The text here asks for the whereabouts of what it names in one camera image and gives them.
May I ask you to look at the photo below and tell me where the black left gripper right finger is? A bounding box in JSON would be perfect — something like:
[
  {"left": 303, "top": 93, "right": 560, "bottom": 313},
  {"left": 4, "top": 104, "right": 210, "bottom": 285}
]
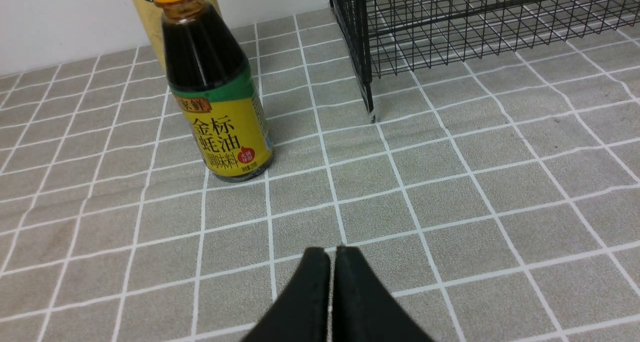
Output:
[{"left": 332, "top": 246, "right": 434, "bottom": 342}]

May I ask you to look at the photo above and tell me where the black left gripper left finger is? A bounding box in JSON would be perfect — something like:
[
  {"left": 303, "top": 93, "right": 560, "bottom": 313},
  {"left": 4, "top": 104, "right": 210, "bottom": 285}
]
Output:
[{"left": 242, "top": 247, "right": 331, "bottom": 342}]

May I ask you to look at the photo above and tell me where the small oyster sauce bottle orange cap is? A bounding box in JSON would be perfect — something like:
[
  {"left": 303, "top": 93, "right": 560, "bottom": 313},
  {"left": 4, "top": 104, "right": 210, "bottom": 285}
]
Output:
[{"left": 153, "top": 0, "right": 274, "bottom": 183}]

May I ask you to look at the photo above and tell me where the large vinegar bottle gold cap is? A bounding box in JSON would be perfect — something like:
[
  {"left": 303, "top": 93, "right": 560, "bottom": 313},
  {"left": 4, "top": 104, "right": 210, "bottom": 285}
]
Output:
[{"left": 132, "top": 0, "right": 222, "bottom": 73}]

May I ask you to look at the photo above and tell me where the black wire mesh shelf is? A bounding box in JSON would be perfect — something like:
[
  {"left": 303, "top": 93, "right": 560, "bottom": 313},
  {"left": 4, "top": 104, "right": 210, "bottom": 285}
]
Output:
[{"left": 329, "top": 0, "right": 639, "bottom": 123}]

